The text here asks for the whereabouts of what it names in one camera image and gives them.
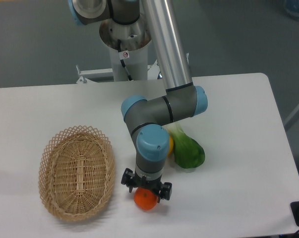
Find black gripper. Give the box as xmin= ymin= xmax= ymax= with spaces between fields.
xmin=121 ymin=168 xmax=172 ymax=203

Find orange mandarin fruit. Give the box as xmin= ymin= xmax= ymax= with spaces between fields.
xmin=134 ymin=187 xmax=158 ymax=211

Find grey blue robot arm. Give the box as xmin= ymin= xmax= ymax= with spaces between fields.
xmin=68 ymin=0 xmax=208 ymax=200

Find yellow mango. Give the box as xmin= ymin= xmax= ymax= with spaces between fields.
xmin=167 ymin=136 xmax=174 ymax=157

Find green bok choy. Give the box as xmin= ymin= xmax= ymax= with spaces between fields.
xmin=165 ymin=122 xmax=205 ymax=169

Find woven wicker basket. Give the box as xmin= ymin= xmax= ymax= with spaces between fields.
xmin=38 ymin=125 xmax=116 ymax=222

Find blue container in corner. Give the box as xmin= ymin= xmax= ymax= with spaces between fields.
xmin=284 ymin=0 xmax=299 ymax=21

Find white metal base frame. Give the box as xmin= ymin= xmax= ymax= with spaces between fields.
xmin=76 ymin=60 xmax=163 ymax=84

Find black cable on pedestal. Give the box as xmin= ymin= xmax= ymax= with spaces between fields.
xmin=117 ymin=39 xmax=134 ymax=81

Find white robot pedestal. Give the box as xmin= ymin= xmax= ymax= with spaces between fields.
xmin=99 ymin=14 xmax=151 ymax=81

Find white frame at right edge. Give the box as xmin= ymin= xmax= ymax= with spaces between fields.
xmin=283 ymin=103 xmax=299 ymax=131

